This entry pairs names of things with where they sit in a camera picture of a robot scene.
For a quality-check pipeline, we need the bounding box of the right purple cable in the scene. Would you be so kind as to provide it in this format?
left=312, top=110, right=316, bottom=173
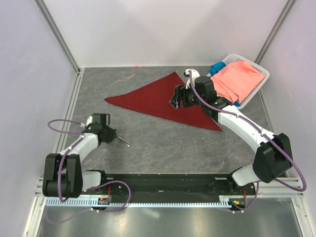
left=185, top=70, right=307, bottom=214

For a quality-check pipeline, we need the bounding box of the white plastic basket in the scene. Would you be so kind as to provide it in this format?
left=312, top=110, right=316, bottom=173
left=209, top=53, right=270, bottom=109

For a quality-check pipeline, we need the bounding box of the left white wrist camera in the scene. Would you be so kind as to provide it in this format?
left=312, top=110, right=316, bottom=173
left=80, top=113, right=111, bottom=129

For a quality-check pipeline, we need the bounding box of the aluminium frame post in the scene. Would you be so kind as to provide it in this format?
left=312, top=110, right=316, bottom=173
left=34, top=0, right=81, bottom=74
left=255, top=0, right=297, bottom=64

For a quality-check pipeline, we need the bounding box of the blue cloth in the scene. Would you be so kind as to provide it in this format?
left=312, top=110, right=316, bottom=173
left=209, top=61, right=226, bottom=76

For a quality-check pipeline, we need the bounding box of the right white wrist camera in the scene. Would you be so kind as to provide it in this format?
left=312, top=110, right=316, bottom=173
left=183, top=69, right=200, bottom=80

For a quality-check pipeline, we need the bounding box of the purple cable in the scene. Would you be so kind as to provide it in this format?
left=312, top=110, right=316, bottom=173
left=185, top=70, right=307, bottom=214
left=47, top=119, right=131, bottom=224

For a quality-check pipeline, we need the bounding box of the silver metal fork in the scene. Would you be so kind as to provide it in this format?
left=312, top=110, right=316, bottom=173
left=116, top=136, right=130, bottom=147

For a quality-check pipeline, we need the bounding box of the right aluminium frame post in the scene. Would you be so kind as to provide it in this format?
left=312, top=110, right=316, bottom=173
left=255, top=0, right=297, bottom=64

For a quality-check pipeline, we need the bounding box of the white slotted cable duct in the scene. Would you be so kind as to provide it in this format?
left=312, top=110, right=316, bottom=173
left=45, top=196, right=245, bottom=208

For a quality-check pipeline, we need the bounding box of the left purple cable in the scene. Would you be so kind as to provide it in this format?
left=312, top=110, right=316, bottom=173
left=47, top=119, right=131, bottom=224

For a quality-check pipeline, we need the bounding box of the left aluminium frame post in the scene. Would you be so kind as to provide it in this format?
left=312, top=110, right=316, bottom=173
left=34, top=0, right=81, bottom=74

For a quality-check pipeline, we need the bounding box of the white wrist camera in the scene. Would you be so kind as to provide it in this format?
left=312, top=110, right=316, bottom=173
left=183, top=69, right=200, bottom=80
left=80, top=113, right=111, bottom=129

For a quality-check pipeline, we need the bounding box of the salmon pink cloth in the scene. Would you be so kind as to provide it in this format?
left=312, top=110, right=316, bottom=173
left=211, top=61, right=265, bottom=103

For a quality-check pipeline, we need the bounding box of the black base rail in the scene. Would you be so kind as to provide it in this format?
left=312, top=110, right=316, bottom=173
left=81, top=172, right=257, bottom=198

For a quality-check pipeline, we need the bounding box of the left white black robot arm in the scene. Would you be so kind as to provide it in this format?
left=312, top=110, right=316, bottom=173
left=42, top=114, right=117, bottom=202

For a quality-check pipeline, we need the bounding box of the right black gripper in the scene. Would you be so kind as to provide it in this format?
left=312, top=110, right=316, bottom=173
left=169, top=82, right=204, bottom=109

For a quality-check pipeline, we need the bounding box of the dark red cloth napkin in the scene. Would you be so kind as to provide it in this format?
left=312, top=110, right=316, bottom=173
left=105, top=72, right=221, bottom=131

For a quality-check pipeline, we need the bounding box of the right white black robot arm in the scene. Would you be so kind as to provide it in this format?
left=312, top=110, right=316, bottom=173
left=169, top=76, right=293, bottom=195

